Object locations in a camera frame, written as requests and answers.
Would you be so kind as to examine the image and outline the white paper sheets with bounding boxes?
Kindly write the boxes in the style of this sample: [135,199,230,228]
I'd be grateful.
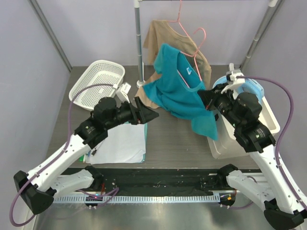
[86,123,138,164]

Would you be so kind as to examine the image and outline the clothes rack metal pole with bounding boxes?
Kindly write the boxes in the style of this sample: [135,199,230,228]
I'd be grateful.
[133,0,145,88]

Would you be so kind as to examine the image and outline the beige t shirt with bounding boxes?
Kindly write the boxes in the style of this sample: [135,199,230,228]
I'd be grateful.
[133,19,212,110]

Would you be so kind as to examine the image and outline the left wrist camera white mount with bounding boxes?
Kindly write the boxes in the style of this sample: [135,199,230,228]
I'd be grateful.
[116,82,131,103]

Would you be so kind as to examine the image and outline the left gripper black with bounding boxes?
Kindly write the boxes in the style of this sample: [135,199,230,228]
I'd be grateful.
[105,96,158,130]

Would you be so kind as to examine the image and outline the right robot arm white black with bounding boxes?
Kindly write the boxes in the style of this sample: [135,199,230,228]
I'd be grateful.
[198,88,307,230]

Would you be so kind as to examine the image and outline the light blue headphones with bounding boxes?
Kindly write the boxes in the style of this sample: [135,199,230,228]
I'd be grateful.
[212,75,266,98]

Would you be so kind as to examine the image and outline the teal t shirt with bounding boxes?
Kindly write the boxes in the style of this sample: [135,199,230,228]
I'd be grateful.
[143,43,218,140]

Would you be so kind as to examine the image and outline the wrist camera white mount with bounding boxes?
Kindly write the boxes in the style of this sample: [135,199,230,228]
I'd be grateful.
[221,69,245,93]
[116,82,131,103]

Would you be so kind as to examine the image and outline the left frame metal post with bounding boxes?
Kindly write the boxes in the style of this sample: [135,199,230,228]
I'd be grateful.
[28,0,72,72]

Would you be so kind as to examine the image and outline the white perforated plastic basket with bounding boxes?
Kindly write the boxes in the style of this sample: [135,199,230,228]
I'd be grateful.
[69,60,125,111]

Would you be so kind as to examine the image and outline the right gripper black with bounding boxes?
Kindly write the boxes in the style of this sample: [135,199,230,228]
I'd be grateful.
[199,82,243,129]

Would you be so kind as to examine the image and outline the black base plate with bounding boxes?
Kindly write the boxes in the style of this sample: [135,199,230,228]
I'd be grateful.
[74,167,245,196]

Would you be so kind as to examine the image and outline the right rack metal pole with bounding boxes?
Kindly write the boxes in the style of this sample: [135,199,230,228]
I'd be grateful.
[240,0,284,71]

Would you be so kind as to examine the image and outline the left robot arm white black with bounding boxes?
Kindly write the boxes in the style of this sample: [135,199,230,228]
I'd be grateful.
[13,97,159,215]

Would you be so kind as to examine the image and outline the white drawer storage box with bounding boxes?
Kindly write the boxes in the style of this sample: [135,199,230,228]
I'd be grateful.
[207,94,281,160]

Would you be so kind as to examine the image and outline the pink wire hanger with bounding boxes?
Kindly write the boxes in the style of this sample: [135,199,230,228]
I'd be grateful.
[167,0,190,37]
[176,24,212,87]

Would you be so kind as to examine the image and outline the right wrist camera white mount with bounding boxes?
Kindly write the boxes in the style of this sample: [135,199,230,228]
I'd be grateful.
[221,69,245,93]

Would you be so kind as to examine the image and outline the white slotted cable duct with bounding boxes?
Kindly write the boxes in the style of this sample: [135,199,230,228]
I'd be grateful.
[54,193,220,204]

